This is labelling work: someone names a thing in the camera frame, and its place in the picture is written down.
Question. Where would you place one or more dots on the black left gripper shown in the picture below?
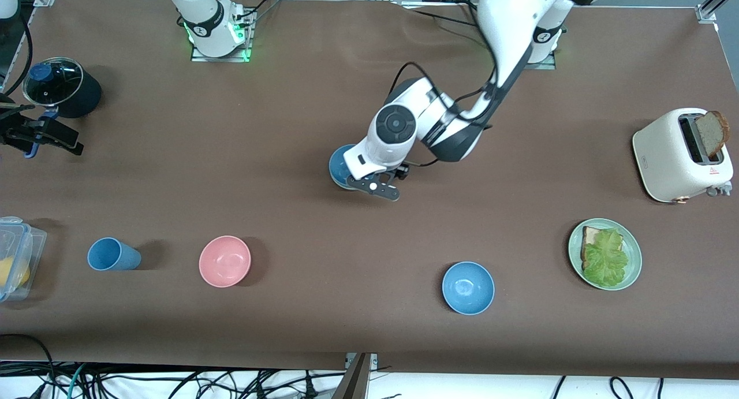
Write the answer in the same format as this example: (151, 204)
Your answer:
(402, 174)

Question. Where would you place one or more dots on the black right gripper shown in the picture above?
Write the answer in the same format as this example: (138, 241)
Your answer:
(22, 135)

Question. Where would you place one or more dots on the blue bowl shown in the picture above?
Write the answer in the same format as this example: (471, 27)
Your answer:
(340, 165)
(467, 287)

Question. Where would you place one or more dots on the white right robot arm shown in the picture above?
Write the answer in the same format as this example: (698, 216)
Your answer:
(202, 18)

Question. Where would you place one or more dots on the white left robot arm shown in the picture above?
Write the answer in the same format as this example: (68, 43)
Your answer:
(508, 18)

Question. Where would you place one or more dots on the pink bowl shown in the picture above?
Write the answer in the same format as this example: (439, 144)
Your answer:
(224, 261)

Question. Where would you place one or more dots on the glass lid blue knob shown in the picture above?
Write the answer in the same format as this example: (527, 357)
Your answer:
(58, 84)

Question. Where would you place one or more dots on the clear plastic food container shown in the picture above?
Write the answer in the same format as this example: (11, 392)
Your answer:
(36, 243)

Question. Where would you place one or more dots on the blue plastic cup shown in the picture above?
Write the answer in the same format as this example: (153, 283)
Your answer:
(115, 256)

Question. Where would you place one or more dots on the yellow fruit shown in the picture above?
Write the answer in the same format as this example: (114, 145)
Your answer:
(11, 272)

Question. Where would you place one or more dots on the brown table mat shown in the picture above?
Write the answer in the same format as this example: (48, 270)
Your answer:
(231, 127)

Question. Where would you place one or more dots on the toast slice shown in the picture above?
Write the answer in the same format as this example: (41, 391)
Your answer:
(590, 235)

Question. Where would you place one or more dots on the green lettuce leaf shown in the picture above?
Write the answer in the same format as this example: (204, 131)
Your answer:
(606, 260)

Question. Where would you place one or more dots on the green plate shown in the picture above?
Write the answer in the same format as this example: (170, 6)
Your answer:
(633, 260)

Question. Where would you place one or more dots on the white toaster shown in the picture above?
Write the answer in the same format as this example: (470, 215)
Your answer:
(664, 162)

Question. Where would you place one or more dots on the brown-crusted bread slice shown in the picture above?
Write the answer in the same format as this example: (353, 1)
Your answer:
(713, 133)

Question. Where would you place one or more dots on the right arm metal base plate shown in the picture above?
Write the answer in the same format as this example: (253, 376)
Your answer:
(199, 56)

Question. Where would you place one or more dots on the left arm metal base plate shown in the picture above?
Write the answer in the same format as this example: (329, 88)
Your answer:
(545, 66)

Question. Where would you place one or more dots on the small metal bracket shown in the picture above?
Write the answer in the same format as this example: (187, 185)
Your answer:
(374, 360)

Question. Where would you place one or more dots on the metal table post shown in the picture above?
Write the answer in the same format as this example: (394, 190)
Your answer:
(355, 381)

